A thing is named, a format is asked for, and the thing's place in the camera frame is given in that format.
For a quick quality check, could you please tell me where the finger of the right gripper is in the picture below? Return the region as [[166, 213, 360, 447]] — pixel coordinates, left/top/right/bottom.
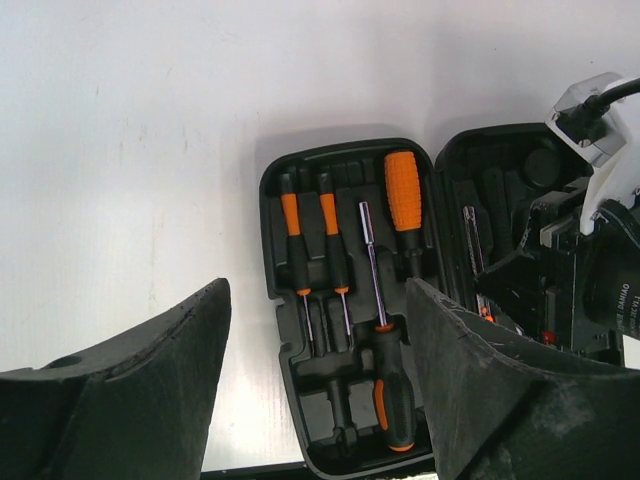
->
[[475, 251, 541, 340]]

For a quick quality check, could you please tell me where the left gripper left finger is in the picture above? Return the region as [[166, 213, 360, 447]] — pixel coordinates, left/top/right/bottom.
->
[[1, 278, 231, 479]]

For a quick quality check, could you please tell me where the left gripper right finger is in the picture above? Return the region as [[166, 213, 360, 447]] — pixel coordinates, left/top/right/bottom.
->
[[406, 279, 639, 479]]

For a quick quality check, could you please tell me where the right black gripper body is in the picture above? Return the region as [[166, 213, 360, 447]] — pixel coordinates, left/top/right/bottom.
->
[[525, 189, 639, 360]]

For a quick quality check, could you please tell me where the black orange handled screwdriver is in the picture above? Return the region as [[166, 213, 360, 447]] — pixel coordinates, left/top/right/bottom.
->
[[358, 201, 416, 452]]

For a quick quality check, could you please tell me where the orange grip bit screwdriver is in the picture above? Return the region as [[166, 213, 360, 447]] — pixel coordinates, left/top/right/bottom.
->
[[384, 150, 423, 278]]

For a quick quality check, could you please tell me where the black plastic tool case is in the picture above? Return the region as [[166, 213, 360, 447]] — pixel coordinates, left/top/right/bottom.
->
[[259, 123, 593, 479]]

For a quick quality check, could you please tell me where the small orange black precision screwdriver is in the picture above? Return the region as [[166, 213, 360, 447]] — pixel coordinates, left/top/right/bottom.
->
[[279, 172, 315, 356]]

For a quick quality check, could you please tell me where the aluminium front frame rail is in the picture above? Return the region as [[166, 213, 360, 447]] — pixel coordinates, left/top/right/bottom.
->
[[200, 462, 315, 480]]

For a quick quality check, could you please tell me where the right black camera cable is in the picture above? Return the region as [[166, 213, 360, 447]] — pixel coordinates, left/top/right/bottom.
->
[[554, 77, 640, 146]]

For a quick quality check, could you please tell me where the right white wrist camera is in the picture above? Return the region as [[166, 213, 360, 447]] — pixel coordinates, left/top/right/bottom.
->
[[545, 72, 639, 236]]

